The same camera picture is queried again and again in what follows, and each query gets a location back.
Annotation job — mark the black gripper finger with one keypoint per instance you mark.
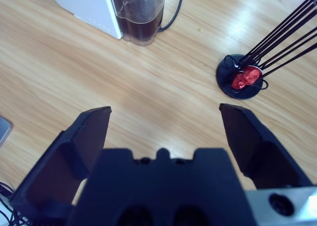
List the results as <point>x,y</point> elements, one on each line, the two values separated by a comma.
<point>57,166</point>
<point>267,156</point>

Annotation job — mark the white coffee machine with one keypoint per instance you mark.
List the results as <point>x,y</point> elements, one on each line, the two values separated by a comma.
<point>86,8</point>

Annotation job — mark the black capsule holder with rods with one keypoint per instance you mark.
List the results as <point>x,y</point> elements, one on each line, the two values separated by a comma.
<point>224,74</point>

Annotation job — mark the clear water tank black lid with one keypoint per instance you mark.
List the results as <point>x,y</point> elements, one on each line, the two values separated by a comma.
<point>138,25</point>

